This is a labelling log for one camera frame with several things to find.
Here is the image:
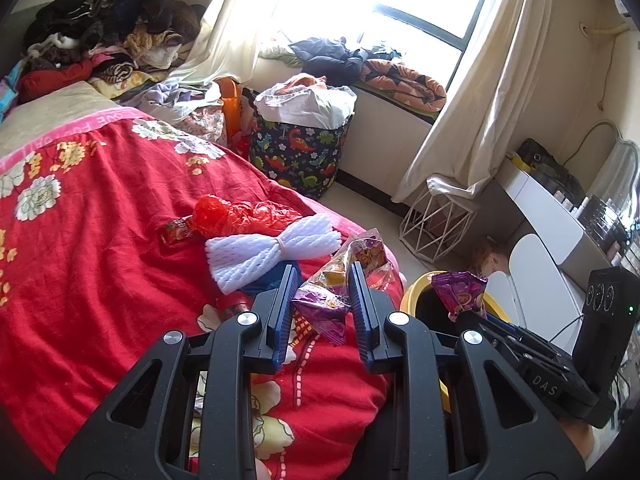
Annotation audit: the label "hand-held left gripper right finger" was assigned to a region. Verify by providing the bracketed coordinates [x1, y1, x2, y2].
[347, 261, 586, 480]

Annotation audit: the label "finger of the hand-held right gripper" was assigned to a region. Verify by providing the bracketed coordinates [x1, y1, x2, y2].
[457, 309, 531, 361]

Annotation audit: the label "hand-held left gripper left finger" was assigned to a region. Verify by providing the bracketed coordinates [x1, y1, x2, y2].
[55, 264, 301, 480]

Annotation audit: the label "purple and yellow snack wrapper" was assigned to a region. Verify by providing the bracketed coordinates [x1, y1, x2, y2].
[291, 279, 352, 347]

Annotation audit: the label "white foam fruit net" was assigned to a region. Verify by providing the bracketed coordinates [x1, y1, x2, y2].
[204, 212, 343, 296]

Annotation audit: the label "black bin with yellow rim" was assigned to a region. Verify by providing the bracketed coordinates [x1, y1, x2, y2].
[399, 270, 512, 413]

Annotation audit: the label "red plastic bag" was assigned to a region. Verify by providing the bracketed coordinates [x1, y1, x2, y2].
[192, 196, 304, 239]

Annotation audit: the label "person's right forearm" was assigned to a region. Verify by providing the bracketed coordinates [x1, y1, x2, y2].
[561, 416, 597, 467]

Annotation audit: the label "blue cloth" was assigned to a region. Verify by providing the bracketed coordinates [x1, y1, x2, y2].
[240, 259, 301, 297]

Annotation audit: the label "clear printed snack wrapper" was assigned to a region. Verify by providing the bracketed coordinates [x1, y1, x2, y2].
[320, 227, 397, 292]

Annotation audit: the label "white dresser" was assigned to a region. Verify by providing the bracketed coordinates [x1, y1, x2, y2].
[481, 159, 640, 362]

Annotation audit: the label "small red packet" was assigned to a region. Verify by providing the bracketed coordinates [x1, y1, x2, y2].
[160, 215, 197, 248]

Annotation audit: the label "dinosaur print laundry basket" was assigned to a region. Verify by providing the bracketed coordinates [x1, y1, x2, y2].
[248, 73, 358, 202]

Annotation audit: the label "red floral blanket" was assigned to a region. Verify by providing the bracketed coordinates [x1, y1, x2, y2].
[0, 105, 406, 480]

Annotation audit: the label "black bag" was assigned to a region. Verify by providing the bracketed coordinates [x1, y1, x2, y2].
[514, 137, 587, 202]

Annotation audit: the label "floral cloth bag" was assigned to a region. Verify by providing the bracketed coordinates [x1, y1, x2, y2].
[181, 101, 229, 147]

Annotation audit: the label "orange bag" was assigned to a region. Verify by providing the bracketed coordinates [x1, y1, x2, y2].
[214, 75, 257, 152]

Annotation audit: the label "orange patterned quilt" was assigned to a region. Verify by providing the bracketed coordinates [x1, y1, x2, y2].
[359, 58, 448, 114]

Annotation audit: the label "pale lavender cloth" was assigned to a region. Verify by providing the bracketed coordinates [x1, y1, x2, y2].
[131, 81, 222, 122]

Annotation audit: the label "cream curtain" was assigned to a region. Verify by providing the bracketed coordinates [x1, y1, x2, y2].
[169, 0, 274, 92]
[392, 0, 564, 207]

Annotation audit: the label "dark jacket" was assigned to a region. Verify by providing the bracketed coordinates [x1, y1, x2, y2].
[289, 36, 402, 87]

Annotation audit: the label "beige bed sheet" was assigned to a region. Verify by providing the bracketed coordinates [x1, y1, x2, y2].
[0, 79, 122, 162]

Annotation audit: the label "pile of dark clothes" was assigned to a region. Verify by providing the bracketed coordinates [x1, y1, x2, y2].
[22, 0, 209, 92]

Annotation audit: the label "black cable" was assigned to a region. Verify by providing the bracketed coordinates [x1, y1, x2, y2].
[549, 309, 587, 342]

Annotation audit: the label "white wire stool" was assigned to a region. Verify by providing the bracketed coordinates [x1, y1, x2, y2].
[398, 173, 482, 264]

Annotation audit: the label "wavy frame mirror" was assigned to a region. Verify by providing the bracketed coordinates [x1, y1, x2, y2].
[581, 119, 640, 222]

